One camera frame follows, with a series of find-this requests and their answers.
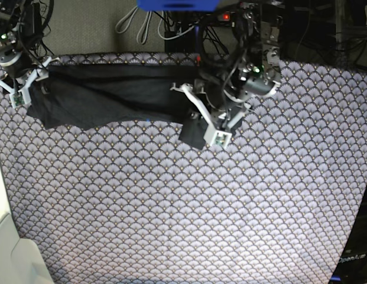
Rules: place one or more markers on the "black OpenArm box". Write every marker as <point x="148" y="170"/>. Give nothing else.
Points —
<point x="352" y="265"/>

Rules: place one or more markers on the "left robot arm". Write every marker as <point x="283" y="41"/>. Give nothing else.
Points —
<point x="257" y="49"/>

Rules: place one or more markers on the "black power strip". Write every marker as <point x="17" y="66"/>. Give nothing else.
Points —
<point x="226" y="18"/>

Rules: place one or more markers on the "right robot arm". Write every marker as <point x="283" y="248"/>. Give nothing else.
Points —
<point x="23" y="27"/>

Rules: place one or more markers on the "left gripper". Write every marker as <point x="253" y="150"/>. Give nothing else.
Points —
<point x="224" y="99"/>

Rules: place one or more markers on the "dark grey T-shirt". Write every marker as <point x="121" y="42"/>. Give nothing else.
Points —
<point x="93" y="95"/>

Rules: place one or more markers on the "fan-patterned table cloth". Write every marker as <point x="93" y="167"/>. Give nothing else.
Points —
<point x="129" y="203"/>

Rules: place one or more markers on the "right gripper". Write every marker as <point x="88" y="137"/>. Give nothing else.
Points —
<point x="20" y="73"/>

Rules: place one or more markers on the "white plastic bin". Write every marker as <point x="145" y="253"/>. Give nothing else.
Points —
<point x="20" y="258"/>

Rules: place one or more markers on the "blue mount plate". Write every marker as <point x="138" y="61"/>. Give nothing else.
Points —
<point x="178" y="5"/>

